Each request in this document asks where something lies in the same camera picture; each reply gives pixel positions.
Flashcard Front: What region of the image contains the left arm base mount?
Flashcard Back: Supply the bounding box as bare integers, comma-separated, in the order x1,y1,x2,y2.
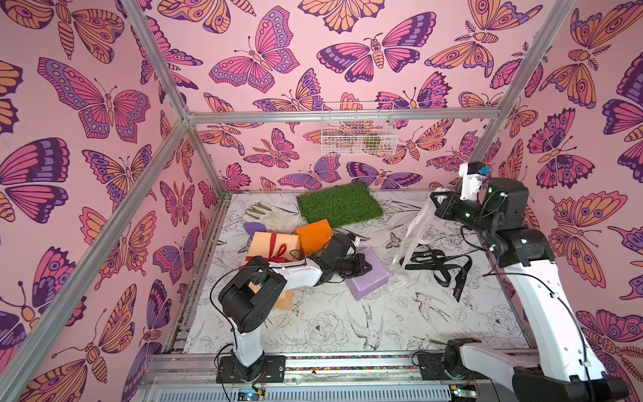
216,355,286,384

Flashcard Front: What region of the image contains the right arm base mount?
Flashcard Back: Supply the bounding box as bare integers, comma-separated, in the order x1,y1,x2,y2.
411,338,481,381

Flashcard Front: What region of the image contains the green artificial grass mat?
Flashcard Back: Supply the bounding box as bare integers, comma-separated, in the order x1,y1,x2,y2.
296,183,383,228

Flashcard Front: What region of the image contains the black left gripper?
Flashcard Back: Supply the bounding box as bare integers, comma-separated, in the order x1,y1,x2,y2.
332,255,373,280

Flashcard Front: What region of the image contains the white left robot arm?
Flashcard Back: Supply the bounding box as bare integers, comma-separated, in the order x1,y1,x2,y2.
218,233,372,379

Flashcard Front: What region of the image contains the lilac gift box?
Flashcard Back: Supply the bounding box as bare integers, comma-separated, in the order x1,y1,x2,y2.
345,248,390,301

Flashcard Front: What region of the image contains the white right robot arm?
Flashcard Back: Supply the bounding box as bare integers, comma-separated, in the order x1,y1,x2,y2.
430,178,630,401

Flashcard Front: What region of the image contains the black lettered ribbon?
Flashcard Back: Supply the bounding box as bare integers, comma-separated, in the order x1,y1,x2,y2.
400,245,473,303

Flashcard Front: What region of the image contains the red ribbon bow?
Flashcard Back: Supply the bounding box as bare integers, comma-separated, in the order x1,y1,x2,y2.
245,232,292,263

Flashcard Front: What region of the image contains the green item in basket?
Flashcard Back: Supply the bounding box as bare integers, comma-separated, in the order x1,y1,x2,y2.
363,134,381,152

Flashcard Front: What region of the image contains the orange gift box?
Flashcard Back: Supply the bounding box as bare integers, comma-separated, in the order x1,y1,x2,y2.
296,219,333,256

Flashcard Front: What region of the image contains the white satin ribbon bow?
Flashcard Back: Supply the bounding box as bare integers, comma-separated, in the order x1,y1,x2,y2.
390,192,445,293

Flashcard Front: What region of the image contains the large tan gift box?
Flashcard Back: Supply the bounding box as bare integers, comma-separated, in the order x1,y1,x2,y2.
244,232,303,312

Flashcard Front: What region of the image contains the white wire basket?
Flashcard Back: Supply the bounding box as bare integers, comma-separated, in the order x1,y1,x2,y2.
319,109,399,157

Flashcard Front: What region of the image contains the beige gardening glove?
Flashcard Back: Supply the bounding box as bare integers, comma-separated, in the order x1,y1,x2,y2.
242,203,305,234

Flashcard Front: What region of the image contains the purple pink hand trowel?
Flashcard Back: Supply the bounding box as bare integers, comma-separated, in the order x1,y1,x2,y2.
244,222,267,237

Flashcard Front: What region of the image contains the aluminium front rail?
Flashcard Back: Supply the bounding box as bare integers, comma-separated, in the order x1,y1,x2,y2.
135,350,571,402

